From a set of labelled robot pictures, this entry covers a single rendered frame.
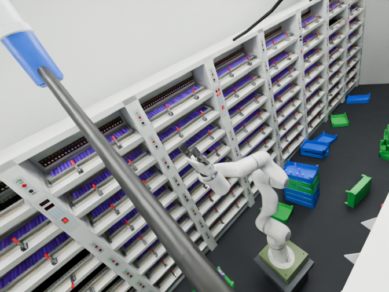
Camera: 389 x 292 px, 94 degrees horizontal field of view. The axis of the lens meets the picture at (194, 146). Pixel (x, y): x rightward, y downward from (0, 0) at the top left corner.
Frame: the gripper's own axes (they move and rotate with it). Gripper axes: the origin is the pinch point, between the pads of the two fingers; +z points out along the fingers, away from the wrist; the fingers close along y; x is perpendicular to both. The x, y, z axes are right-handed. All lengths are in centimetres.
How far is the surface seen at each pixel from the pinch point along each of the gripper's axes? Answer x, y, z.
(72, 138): -30, 79, 24
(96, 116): -11, 58, 26
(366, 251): -11, -59, 11
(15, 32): -14, -9, 54
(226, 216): 3, 72, -144
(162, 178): -12, 64, -39
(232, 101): 82, 60, -42
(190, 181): 2, 65, -63
